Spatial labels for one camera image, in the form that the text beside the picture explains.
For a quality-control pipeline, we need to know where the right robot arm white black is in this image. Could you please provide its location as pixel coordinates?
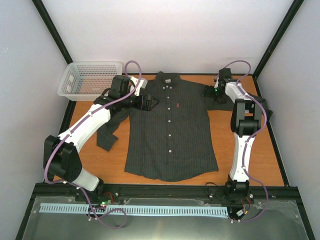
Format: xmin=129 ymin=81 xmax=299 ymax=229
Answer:
xmin=202 ymin=67 xmax=272 ymax=203

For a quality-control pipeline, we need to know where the dark grey pinstriped shirt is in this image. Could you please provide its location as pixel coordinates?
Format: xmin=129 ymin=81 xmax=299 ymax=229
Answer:
xmin=96 ymin=72 xmax=234 ymax=182

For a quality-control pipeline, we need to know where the white perforated plastic basket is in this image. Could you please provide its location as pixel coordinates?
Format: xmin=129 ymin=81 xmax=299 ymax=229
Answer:
xmin=57 ymin=61 xmax=123 ymax=102

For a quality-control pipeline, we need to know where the light blue slotted cable duct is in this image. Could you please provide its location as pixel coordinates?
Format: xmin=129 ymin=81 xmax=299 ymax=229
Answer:
xmin=38 ymin=203 xmax=228 ymax=218

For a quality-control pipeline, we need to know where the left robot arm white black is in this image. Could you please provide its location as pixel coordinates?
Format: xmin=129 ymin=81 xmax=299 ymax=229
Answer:
xmin=43 ymin=75 xmax=159 ymax=202

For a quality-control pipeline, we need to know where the black frame post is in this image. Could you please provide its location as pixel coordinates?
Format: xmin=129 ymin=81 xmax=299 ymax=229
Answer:
xmin=252 ymin=0 xmax=304 ymax=81
xmin=32 ymin=0 xmax=73 ymax=64

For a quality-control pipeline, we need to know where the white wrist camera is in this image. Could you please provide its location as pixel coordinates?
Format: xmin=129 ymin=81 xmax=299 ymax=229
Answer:
xmin=214 ymin=75 xmax=222 ymax=89
xmin=129 ymin=76 xmax=148 ymax=96

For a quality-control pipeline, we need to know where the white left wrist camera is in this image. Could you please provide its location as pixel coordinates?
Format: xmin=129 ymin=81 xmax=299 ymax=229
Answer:
xmin=129 ymin=76 xmax=148 ymax=96

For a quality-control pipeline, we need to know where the black left frame post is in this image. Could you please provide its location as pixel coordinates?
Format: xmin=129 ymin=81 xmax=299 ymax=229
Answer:
xmin=32 ymin=0 xmax=73 ymax=64

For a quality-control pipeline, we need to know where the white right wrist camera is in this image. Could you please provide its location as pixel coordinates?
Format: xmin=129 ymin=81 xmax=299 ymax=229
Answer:
xmin=214 ymin=75 xmax=222 ymax=89

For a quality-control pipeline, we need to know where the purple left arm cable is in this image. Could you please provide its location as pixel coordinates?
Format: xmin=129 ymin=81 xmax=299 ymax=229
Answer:
xmin=43 ymin=59 xmax=143 ymax=230

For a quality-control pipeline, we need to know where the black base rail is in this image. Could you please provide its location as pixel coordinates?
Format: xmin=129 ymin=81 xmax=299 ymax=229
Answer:
xmin=32 ymin=183 xmax=301 ymax=205

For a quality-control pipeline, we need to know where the black right frame post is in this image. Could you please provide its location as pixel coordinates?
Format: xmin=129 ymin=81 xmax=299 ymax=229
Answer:
xmin=252 ymin=0 xmax=304 ymax=81

